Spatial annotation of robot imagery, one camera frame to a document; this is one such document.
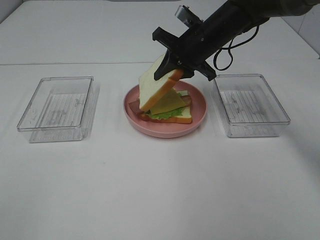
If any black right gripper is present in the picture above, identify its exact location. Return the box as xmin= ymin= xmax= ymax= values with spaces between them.
xmin=151 ymin=4 xmax=253 ymax=82

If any yellow cheese slice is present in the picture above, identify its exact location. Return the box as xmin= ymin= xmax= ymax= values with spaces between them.
xmin=150 ymin=89 xmax=187 ymax=115

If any green lettuce leaf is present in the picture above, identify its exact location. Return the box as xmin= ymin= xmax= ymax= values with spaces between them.
xmin=145 ymin=106 xmax=190 ymax=120

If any bread slice from tray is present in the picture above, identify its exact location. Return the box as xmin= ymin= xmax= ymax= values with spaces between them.
xmin=134 ymin=90 xmax=193 ymax=124

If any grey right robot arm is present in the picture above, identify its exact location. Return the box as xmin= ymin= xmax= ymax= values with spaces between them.
xmin=152 ymin=0 xmax=319 ymax=81

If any pink round plate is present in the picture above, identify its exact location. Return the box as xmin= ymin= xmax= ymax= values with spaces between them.
xmin=123 ymin=81 xmax=208 ymax=139

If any right clear plastic tray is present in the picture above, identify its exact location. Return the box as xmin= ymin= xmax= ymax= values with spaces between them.
xmin=212 ymin=74 xmax=291 ymax=138

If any clear plastic tray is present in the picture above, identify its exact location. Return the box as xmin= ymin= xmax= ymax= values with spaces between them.
xmin=16 ymin=76 xmax=100 ymax=143
xmin=212 ymin=74 xmax=291 ymax=138

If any left clear plastic tray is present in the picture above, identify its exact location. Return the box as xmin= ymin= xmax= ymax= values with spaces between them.
xmin=16 ymin=76 xmax=100 ymax=143

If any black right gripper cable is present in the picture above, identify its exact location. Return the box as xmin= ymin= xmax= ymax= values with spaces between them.
xmin=212 ymin=17 xmax=271 ymax=71

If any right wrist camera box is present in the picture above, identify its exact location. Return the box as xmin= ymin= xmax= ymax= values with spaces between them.
xmin=174 ymin=5 xmax=203 ymax=28

